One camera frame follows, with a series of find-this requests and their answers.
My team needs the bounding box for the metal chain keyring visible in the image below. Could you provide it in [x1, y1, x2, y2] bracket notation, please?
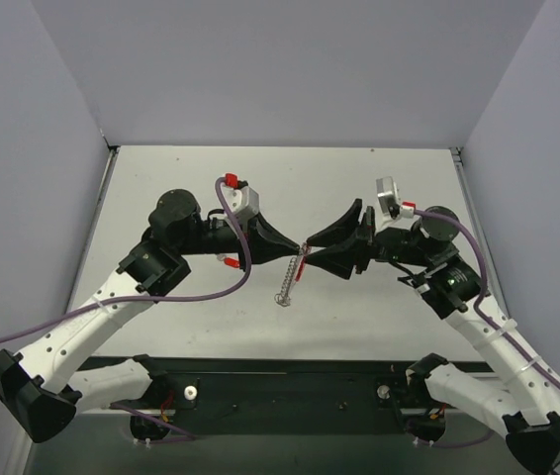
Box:
[274, 242, 310, 308]

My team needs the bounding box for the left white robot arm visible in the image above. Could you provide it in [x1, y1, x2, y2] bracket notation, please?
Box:
[0, 187, 299, 443]

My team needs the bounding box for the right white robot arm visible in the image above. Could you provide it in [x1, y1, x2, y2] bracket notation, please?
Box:
[306, 200, 560, 474]

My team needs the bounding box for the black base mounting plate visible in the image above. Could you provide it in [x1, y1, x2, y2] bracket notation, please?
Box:
[96, 355, 484, 439]

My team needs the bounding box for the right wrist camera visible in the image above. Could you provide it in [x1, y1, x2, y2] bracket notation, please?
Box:
[375, 176, 401, 232]

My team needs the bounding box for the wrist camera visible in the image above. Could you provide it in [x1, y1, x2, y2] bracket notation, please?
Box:
[223, 186, 259, 225]
[375, 176, 401, 232]

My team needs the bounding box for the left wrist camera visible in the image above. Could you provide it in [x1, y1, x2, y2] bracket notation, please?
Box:
[223, 186, 259, 225]

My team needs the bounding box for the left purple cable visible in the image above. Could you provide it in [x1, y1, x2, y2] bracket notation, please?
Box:
[0, 173, 252, 395]

